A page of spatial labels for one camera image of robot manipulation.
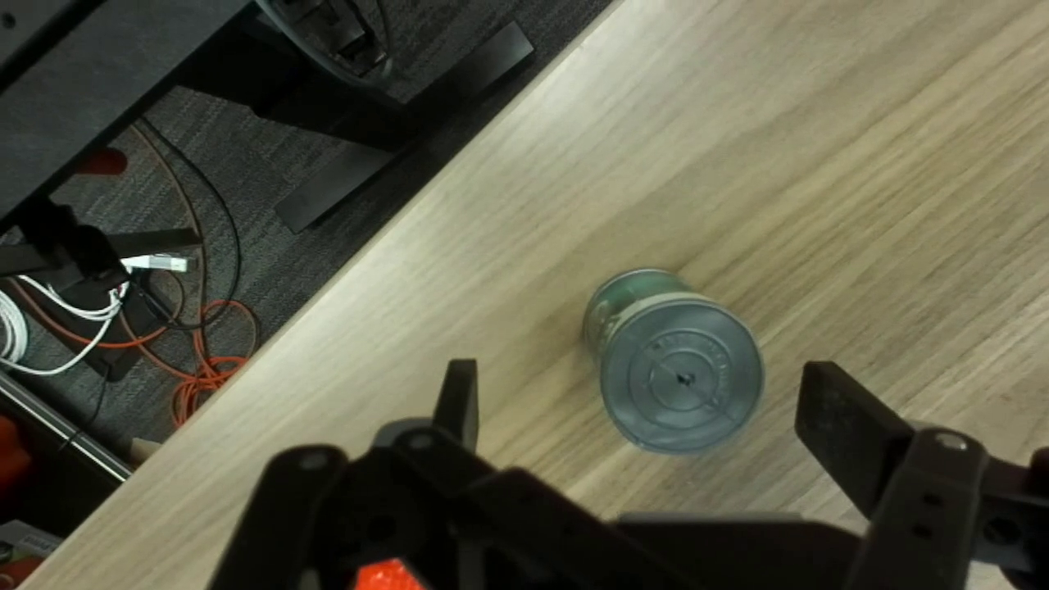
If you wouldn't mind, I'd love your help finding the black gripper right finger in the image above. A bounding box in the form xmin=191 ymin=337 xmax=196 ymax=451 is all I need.
xmin=789 ymin=359 xmax=1049 ymax=590

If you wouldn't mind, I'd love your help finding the green-label tin can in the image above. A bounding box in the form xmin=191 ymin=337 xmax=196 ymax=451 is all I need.
xmin=580 ymin=266 xmax=766 ymax=458

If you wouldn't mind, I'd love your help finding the white floor cable with plug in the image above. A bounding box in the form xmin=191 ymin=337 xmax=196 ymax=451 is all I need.
xmin=0 ymin=252 xmax=193 ymax=382

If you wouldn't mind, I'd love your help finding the orange floor cable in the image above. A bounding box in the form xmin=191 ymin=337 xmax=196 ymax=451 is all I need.
xmin=20 ymin=118 xmax=264 ymax=423

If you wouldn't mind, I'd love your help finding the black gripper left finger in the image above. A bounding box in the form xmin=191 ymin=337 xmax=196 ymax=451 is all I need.
xmin=205 ymin=359 xmax=714 ymax=590

